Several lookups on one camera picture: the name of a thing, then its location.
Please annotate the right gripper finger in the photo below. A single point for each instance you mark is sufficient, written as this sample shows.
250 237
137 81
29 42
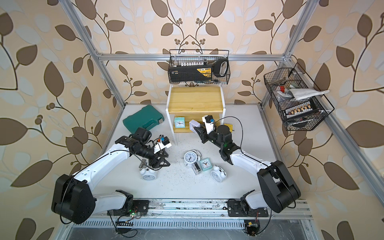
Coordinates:
203 137
200 130

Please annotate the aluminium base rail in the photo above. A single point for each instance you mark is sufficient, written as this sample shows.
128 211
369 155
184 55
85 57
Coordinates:
194 214

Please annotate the small mint square clock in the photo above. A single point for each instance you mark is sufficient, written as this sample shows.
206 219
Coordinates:
206 164

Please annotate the white twin-bell clock centre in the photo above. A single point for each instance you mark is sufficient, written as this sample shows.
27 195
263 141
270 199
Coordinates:
191 157

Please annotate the small metal bracket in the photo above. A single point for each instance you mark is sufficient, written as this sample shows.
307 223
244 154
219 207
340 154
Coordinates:
143 164

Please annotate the white folded paper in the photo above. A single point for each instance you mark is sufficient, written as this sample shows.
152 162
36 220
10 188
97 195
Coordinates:
301 94

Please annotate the drill bit set box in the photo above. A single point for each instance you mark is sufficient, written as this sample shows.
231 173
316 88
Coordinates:
301 110

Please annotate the back wire basket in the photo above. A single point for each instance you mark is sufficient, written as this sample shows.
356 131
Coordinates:
188 55

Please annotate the wooden two-tier shelf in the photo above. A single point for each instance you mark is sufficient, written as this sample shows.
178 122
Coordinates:
193 104

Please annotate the white twin-bell clock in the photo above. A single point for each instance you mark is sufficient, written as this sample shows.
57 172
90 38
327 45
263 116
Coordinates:
218 174
191 157
148 174

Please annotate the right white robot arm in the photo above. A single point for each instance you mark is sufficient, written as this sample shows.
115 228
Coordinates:
278 190

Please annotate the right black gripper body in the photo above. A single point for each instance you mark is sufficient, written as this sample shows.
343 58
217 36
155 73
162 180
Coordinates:
213 137

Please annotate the white twin-bell clock left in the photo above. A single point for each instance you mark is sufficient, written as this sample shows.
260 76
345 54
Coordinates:
148 174

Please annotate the mint square alarm clock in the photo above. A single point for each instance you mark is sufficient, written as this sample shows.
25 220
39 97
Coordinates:
179 122

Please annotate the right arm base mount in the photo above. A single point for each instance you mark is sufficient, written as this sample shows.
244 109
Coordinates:
251 204

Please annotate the right wire basket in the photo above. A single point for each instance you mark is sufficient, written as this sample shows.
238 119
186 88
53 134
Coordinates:
280 81

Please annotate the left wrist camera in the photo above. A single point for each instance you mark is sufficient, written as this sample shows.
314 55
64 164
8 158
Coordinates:
161 144

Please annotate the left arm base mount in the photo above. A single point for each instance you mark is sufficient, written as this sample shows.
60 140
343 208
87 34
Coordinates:
131 207

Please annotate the white twin-bell clock right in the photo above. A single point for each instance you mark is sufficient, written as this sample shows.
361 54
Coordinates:
218 174

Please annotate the transparent grey square clock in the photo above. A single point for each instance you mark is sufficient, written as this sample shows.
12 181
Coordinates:
196 168

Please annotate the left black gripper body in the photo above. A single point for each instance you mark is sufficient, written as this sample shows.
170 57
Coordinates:
154 158

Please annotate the lilac square alarm clock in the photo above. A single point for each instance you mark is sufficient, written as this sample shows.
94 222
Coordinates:
194 124

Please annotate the green plastic tool case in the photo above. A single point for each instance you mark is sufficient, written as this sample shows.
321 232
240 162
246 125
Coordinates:
147 118

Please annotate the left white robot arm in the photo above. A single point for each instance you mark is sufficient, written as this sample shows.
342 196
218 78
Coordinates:
74 198

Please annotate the wire basket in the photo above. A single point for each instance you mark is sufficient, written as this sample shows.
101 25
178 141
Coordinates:
188 55
280 81

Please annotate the yellow sticky note pad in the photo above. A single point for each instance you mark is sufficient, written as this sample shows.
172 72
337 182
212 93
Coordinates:
230 126

